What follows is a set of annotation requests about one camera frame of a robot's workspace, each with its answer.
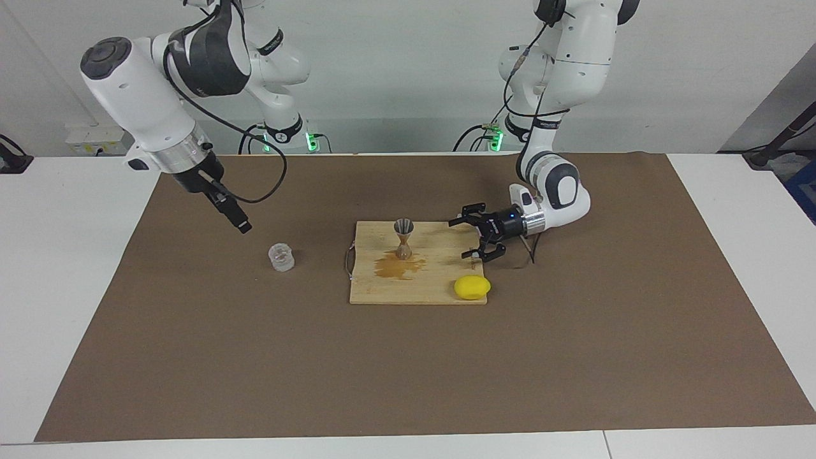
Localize black base cable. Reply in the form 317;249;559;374
453;94;514;152
238;123;268;155

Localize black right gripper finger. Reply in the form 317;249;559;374
207;185;252;235

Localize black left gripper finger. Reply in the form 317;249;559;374
462;237;507;263
448;203;493;228

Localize wooden cutting board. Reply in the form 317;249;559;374
344;221;488;305

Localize brown table mat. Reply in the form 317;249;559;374
35;153;816;442

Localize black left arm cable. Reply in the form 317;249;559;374
502;22;571;264

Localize black stand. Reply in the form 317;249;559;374
743;102;816;170

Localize blue crate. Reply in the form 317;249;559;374
783;156;816;225

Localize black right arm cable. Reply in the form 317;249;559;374
163;6;288;205

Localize metal jigger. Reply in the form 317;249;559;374
393;218;415;261

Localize clear glass cup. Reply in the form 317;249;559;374
268;243;296;273

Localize black clamp mount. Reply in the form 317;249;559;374
0;134;34;174

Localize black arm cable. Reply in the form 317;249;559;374
163;6;288;205
502;22;571;264

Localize yellow lemon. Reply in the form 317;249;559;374
454;275;492;300

